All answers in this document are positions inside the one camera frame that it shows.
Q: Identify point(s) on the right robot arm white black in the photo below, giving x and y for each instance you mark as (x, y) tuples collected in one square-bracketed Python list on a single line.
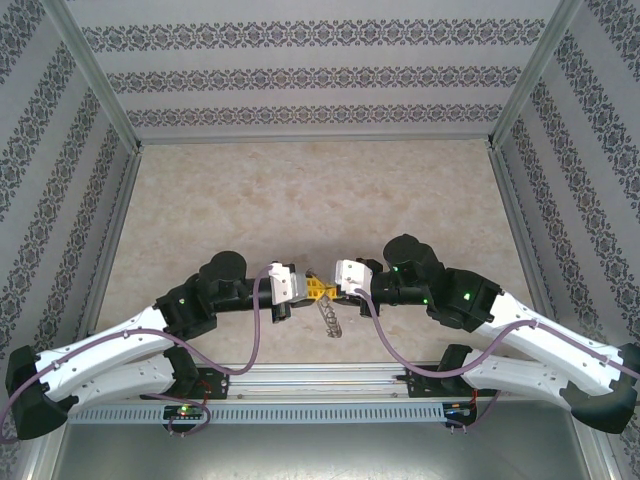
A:
[(550, 330)]

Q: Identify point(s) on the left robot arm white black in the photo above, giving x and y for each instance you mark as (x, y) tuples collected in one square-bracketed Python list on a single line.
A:
[(100, 345)]

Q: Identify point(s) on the small green circuit board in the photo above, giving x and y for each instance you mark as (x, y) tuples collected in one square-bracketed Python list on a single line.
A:
[(185, 411), (457, 409)]

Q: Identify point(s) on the grey metal panel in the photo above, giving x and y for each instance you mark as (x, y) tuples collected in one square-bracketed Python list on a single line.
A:
[(320, 450)]

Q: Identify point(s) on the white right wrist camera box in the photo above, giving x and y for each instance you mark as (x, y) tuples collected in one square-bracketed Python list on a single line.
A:
[(352, 275)]

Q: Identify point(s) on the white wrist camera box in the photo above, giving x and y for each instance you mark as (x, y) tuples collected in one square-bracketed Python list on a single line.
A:
[(280, 282), (352, 275)]

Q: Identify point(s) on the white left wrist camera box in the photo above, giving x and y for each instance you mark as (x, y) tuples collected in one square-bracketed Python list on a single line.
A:
[(280, 282)]

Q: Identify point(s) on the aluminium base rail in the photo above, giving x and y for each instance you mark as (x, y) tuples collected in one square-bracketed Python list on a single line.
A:
[(320, 382)]

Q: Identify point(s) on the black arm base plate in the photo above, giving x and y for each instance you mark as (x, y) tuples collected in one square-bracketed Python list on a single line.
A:
[(417, 382), (220, 382)]

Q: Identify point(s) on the aluminium side rail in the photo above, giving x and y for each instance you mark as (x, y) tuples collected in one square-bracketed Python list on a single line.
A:
[(113, 240), (511, 200)]

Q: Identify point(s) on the aluminium frame post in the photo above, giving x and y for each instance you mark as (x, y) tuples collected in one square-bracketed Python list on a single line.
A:
[(531, 75), (100, 75)]

